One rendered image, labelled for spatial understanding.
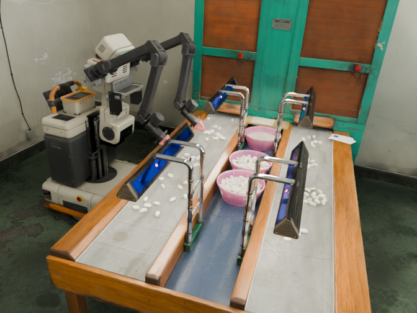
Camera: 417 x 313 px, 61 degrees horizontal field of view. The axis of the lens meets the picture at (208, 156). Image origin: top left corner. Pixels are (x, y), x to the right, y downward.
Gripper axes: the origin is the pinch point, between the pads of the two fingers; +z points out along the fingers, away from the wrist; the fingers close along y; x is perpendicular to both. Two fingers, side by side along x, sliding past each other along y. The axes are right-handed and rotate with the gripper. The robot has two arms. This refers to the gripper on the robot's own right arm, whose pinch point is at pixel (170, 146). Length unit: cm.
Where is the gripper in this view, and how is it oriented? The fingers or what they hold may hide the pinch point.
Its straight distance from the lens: 218.7
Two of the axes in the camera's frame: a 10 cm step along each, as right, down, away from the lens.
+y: 2.9, -4.3, 8.6
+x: -6.6, 5.6, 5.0
